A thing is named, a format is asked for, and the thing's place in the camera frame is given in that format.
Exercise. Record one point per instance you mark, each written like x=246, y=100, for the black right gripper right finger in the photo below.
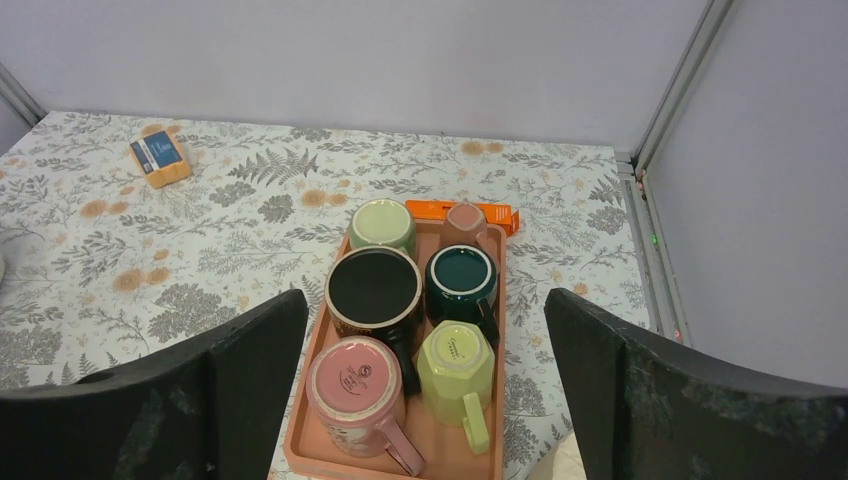
x=646, y=407

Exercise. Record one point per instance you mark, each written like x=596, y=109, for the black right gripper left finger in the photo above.
x=209, y=407

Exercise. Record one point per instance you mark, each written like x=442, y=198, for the pink patterned mug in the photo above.
x=356, y=389

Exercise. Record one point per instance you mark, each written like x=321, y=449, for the yellow green faceted mug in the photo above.
x=456, y=369

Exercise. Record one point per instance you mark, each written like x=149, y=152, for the black skull pattern mug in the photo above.
x=377, y=291

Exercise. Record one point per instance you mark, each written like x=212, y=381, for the dark green mug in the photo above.
x=461, y=284

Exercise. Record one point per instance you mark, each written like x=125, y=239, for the light green mug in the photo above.
x=383, y=222

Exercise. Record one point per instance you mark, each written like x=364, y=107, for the salmon pink plastic tray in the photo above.
x=309, y=448

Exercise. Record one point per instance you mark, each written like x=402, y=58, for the small brown pink cup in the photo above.
x=465, y=223

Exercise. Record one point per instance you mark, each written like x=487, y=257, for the yellow sponge blue label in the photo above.
x=161, y=159

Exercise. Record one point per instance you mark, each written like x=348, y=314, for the orange box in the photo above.
x=502, y=215

